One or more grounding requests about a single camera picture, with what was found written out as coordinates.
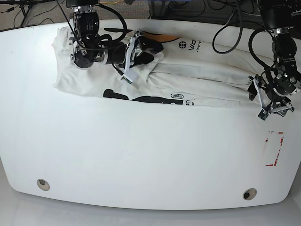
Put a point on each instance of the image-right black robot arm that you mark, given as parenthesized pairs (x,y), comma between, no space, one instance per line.
(282,79)

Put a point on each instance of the right table cable grommet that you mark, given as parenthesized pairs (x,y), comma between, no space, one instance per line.
(249,194)

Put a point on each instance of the white printed t-shirt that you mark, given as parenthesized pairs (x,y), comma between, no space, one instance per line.
(180,74)

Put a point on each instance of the red tape rectangle marking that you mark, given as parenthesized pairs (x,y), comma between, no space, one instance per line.
(272,148)

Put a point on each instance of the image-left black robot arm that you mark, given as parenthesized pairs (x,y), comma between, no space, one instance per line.
(87,44)

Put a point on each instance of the image-left gripper white bracket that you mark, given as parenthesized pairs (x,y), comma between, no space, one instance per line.
(131,52)

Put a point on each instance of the image-right gripper white bracket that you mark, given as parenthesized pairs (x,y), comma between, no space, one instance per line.
(270,102)

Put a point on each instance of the black tripod stand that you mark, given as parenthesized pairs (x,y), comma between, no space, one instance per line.
(23,8)

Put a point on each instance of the table cable grommet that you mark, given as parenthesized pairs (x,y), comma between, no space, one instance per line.
(43,185)
(249,194)

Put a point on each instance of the left table cable grommet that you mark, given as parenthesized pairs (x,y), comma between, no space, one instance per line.
(43,185)

